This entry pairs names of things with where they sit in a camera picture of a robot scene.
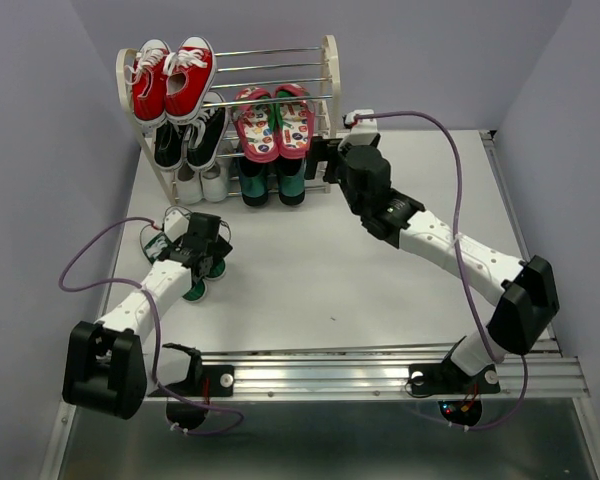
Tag teal leather loafer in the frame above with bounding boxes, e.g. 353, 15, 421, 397
275, 157, 305, 206
237, 157, 269, 207

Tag pink patterned flip-flop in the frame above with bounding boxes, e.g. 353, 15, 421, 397
274, 83, 315, 160
232, 86, 279, 164

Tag green canvas sneaker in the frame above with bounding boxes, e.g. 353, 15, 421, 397
205, 234, 233, 281
139, 225, 207, 303

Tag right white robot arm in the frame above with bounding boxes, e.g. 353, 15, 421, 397
306, 135, 560, 390

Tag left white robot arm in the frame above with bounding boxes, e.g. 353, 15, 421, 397
62, 209, 232, 419

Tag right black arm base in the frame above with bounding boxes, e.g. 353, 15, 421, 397
404, 360, 501, 430

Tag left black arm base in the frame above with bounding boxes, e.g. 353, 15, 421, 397
165, 364, 236, 435

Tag cream shoe rack chrome bars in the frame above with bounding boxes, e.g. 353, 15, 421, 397
115, 35, 342, 205

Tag left white sneaker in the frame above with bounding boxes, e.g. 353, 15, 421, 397
175, 164, 204, 205

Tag white sneaker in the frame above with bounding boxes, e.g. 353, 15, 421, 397
200, 161, 230, 203
175, 164, 204, 205

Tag right white sneaker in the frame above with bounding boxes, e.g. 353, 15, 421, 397
200, 161, 230, 203

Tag right black canvas sneaker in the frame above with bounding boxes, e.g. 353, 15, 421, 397
183, 92, 229, 171

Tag black canvas sneaker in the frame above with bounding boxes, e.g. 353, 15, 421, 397
154, 121, 184, 172
183, 92, 229, 171

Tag left black canvas sneaker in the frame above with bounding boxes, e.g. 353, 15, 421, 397
154, 121, 184, 172

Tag right red canvas sneaker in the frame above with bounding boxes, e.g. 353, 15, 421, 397
163, 37, 217, 125

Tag red canvas sneaker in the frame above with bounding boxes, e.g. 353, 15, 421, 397
163, 37, 217, 125
127, 39, 170, 130

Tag left red canvas sneaker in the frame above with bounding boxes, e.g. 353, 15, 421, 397
127, 39, 170, 130

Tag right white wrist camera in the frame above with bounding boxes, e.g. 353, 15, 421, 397
339, 109, 380, 150

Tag aluminium mounting rail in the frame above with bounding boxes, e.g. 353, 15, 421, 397
203, 349, 589, 402

